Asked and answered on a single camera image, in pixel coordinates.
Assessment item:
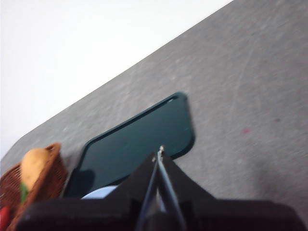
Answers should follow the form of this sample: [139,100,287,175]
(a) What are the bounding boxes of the light blue round plate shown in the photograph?
[80,185,121,200]

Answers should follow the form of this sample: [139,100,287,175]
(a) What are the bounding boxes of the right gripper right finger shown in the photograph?
[161,151,306,231]

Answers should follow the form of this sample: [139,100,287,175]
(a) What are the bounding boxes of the dark rectangular tray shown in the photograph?
[63,91,196,198]

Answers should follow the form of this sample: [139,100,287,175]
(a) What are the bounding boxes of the yellow-brown potato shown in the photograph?
[20,147,52,191]

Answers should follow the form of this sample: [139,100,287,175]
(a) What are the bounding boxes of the green pepper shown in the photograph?
[19,182,29,205]

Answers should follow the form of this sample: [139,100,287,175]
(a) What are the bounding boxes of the brown wicker basket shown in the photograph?
[0,142,70,231]

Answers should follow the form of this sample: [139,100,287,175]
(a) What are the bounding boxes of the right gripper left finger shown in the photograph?
[16,154,160,231]

